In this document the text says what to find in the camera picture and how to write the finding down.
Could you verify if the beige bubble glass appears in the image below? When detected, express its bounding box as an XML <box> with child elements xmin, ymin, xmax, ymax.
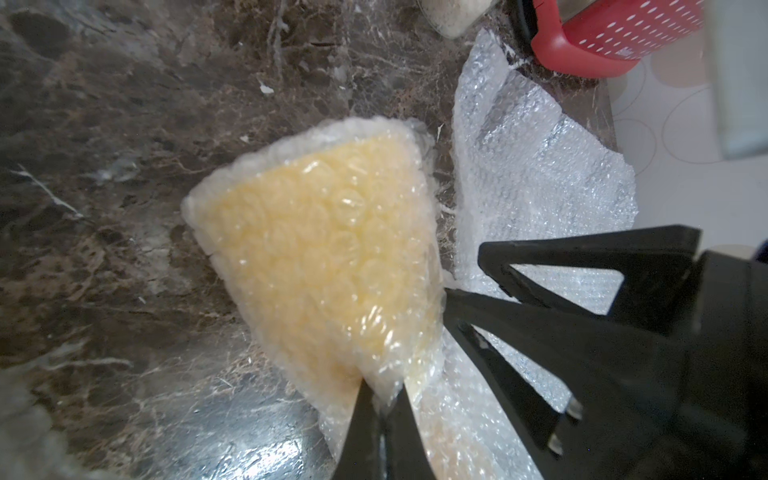
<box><xmin>181</xmin><ymin>117</ymin><xmax>443</xmax><ymax>422</ymax></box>

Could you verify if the clear bubble wrap sheet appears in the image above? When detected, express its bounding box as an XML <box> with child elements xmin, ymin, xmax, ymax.
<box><xmin>416</xmin><ymin>30</ymin><xmax>638</xmax><ymax>479</ymax></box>

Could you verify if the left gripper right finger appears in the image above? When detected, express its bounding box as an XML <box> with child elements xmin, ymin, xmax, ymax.
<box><xmin>381</xmin><ymin>386</ymin><xmax>436</xmax><ymax>480</ymax></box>

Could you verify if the clear jar with powder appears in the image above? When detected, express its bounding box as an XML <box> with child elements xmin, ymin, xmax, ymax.
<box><xmin>417</xmin><ymin>0</ymin><xmax>497</xmax><ymax>39</ymax></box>

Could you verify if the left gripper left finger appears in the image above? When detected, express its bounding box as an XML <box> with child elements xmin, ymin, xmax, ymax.
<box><xmin>332</xmin><ymin>380</ymin><xmax>382</xmax><ymax>480</ymax></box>

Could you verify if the red toaster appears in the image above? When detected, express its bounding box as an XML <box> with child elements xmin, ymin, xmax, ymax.
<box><xmin>515</xmin><ymin>0</ymin><xmax>704</xmax><ymax>79</ymax></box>

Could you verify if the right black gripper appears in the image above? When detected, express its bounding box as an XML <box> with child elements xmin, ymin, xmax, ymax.
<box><xmin>444</xmin><ymin>225</ymin><xmax>767</xmax><ymax>479</ymax></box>

